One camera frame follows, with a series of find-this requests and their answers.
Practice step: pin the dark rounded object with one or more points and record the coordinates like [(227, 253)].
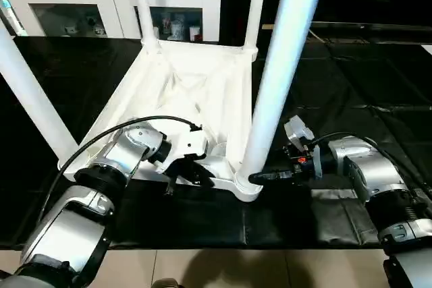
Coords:
[(167, 283)]

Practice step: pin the black work mat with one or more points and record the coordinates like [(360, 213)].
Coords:
[(202, 224)]

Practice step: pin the small brown tag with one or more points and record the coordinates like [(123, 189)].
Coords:
[(267, 27)]

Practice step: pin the white plastic table top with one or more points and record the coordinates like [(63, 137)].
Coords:
[(182, 92)]

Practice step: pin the long black bar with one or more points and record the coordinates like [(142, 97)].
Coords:
[(378, 27)]

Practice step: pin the flat white board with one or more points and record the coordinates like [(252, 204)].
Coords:
[(427, 48)]

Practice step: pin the pale blue plastic sheet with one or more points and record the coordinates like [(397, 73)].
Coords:
[(8, 15)]

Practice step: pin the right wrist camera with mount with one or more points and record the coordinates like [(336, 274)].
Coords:
[(297, 129)]

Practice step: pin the white plastic table leg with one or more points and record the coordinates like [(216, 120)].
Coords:
[(143, 11), (287, 59), (34, 99), (255, 11)]

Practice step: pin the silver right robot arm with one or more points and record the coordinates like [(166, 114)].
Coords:
[(378, 180)]

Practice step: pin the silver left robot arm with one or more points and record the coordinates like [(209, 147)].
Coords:
[(101, 187)]

